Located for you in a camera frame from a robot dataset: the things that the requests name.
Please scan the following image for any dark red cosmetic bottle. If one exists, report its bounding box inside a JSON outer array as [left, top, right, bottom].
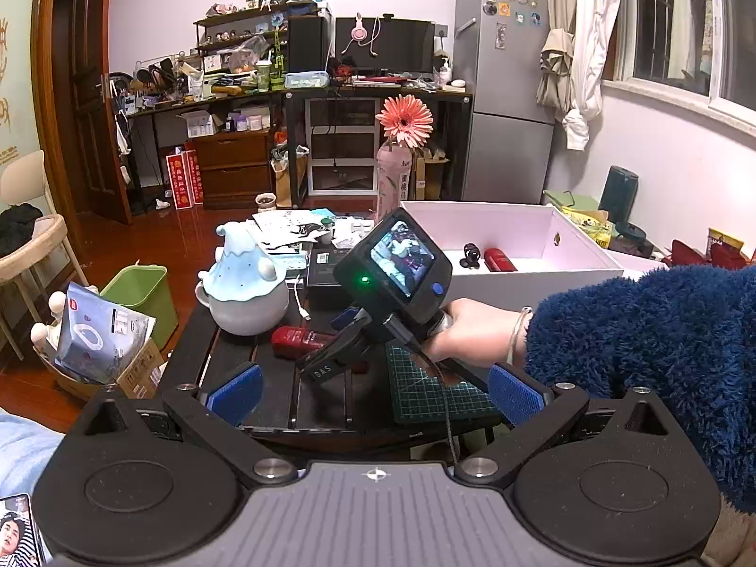
[[270, 325, 335, 361]]

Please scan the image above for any white box lid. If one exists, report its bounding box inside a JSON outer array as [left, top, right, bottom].
[[606, 249, 668, 280]]

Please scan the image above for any person right hand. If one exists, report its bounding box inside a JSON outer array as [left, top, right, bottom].
[[421, 298, 533, 369]]

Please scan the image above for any black product box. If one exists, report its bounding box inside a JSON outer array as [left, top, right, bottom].
[[305, 246, 349, 288]]

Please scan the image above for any black hair claw clip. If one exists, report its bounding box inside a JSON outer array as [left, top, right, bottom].
[[460, 243, 482, 269]]

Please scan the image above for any pink tea bottle vase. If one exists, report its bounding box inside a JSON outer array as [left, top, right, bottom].
[[376, 141, 412, 222]]

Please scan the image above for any white storage box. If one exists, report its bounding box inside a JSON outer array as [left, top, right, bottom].
[[404, 201, 623, 310]]

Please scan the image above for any green cutting mat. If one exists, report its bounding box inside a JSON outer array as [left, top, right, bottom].
[[385, 345, 502, 425]]

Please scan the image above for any blue white ceramic humidifier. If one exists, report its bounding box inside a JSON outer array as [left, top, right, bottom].
[[195, 222, 290, 336]]

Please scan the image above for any stack of papers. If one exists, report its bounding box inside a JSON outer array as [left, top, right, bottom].
[[252, 209, 376, 249]]

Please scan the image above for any blue white plastic bag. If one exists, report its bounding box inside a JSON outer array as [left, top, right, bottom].
[[54, 283, 156, 384]]

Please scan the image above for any green trash bin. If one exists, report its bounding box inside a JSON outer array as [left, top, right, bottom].
[[100, 264, 178, 350]]

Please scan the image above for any small ceramic pot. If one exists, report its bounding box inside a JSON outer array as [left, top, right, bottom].
[[255, 192, 277, 213]]

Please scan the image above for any white drawer unit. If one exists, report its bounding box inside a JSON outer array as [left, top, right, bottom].
[[305, 95, 380, 197]]

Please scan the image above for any pink gerbera flower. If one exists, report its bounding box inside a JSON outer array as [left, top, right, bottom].
[[376, 95, 433, 148]]

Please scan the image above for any green small stool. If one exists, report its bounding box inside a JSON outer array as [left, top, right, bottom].
[[542, 189, 598, 216]]

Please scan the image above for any black desk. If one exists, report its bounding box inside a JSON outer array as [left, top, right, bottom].
[[128, 86, 473, 210]]

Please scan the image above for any yellow panda tissue pack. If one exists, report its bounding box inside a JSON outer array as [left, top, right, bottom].
[[561, 207, 615, 249]]

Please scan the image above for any red sign box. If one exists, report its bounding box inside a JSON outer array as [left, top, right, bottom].
[[165, 148, 204, 210]]

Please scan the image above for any black computer monitor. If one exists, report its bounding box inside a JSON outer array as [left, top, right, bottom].
[[336, 17, 434, 73]]

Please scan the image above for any smartphone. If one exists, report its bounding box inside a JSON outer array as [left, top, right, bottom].
[[0, 493, 43, 567]]

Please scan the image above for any silver refrigerator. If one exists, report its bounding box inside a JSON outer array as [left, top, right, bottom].
[[452, 0, 555, 204]]

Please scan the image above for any beige chair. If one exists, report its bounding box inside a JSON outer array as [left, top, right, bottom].
[[1, 150, 90, 323]]

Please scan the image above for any white curtain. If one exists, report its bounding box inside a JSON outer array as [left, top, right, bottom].
[[536, 0, 620, 151]]

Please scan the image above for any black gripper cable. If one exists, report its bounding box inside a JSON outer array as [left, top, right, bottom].
[[406, 340, 468, 467]]

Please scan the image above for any white usb cable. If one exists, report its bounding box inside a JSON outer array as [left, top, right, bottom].
[[288, 276, 311, 323]]

